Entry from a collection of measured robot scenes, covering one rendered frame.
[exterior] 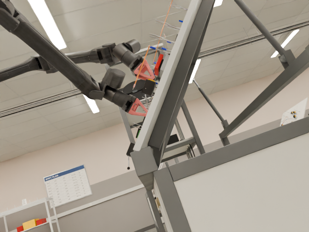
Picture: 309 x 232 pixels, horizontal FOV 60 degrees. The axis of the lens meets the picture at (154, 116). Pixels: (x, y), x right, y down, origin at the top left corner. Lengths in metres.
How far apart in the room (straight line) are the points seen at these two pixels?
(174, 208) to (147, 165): 0.12
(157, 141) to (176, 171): 0.18
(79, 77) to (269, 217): 0.74
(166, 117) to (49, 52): 0.44
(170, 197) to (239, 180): 0.18
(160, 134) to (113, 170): 7.66
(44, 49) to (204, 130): 8.12
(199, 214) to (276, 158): 0.24
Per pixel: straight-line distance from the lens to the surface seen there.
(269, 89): 1.19
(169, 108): 0.87
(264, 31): 1.09
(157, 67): 0.81
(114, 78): 1.04
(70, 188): 8.64
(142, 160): 0.69
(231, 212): 0.71
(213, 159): 0.71
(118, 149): 8.57
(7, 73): 1.44
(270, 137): 0.77
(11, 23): 0.93
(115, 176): 8.46
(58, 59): 0.99
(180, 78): 0.92
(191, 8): 0.89
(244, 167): 0.73
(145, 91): 1.06
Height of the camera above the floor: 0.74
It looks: 16 degrees up
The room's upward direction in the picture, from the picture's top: 20 degrees counter-clockwise
